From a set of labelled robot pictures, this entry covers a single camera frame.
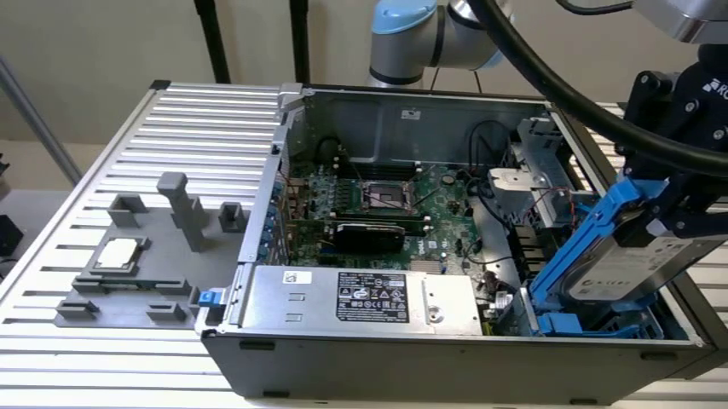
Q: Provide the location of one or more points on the silver power supply unit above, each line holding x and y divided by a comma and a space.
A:
318, 307

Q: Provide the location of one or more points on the blue hard drive caddies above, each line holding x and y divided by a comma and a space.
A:
630, 318

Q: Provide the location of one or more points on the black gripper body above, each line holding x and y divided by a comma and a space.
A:
705, 106

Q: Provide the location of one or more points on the green motherboard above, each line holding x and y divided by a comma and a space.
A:
449, 221

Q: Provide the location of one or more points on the CPU socket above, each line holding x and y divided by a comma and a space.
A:
381, 194

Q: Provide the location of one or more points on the small black box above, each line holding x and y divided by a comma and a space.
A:
8, 236

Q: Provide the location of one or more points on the black graphics card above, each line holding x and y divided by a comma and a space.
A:
366, 236

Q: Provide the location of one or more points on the green loose RAM stick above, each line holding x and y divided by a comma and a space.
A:
131, 282

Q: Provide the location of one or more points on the installed RAM stick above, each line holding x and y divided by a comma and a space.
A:
363, 216

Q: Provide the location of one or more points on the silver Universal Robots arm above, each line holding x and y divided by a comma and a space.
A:
409, 47

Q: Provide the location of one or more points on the silver CPU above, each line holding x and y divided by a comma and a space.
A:
117, 254

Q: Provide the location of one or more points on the silver chipset heatsink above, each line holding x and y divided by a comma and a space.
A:
426, 267

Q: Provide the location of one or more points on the grey parts rack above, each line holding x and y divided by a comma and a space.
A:
170, 264

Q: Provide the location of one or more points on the black fan shroud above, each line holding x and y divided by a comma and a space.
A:
529, 251

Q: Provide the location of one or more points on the black stand pole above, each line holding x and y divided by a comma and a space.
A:
299, 42
216, 47

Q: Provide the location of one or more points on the open black PC case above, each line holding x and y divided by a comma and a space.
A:
398, 370

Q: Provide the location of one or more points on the grey metal drive cage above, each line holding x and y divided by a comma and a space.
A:
529, 179

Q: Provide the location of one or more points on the slanted aluminium frame leg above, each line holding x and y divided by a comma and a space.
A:
40, 128

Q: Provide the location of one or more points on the hard disk with blue bracket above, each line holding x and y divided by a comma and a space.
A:
614, 272

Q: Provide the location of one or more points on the blue case latch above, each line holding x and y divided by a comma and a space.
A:
210, 297

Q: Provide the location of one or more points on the empty blue disk bracket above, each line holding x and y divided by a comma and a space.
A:
560, 326

